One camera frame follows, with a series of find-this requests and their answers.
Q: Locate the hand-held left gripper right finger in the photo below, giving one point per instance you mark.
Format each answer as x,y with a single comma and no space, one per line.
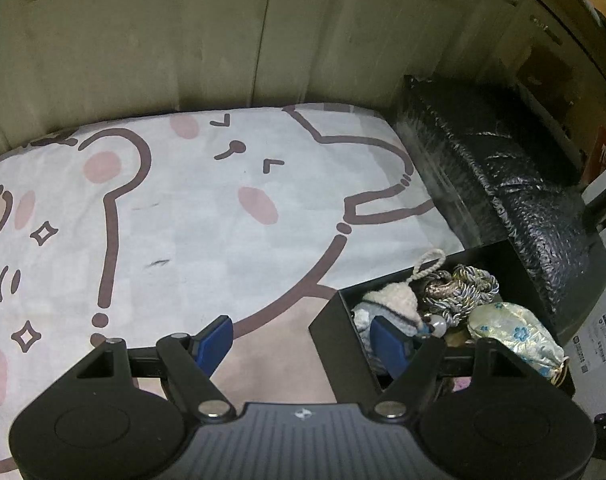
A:
388,349

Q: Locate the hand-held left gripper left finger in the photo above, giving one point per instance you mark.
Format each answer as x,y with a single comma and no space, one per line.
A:
215,344

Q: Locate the grey crochet bunny toy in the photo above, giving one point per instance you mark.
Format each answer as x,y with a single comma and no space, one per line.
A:
390,302

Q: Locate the black cardboard box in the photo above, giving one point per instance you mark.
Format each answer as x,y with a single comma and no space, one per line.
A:
338,342

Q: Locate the pink crochet doll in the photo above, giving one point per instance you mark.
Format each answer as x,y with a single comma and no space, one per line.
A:
460,384

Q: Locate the white padded mailer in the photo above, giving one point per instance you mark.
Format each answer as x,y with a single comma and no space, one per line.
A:
603,320

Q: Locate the cartoon printed blanket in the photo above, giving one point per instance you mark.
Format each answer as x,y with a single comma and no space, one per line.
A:
183,210

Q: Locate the black bubble-wrap box lid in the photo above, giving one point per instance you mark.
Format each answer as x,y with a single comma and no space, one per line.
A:
508,185

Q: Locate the red box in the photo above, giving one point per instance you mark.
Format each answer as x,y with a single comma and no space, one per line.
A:
605,155

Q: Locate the cream cabinet door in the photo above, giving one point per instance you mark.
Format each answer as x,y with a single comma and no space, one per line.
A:
373,35
538,60
133,50

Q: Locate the brown cardboard box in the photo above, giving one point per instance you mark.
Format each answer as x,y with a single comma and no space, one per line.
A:
548,70

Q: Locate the grey countertop with wood edge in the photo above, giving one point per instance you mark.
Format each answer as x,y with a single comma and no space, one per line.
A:
573,5

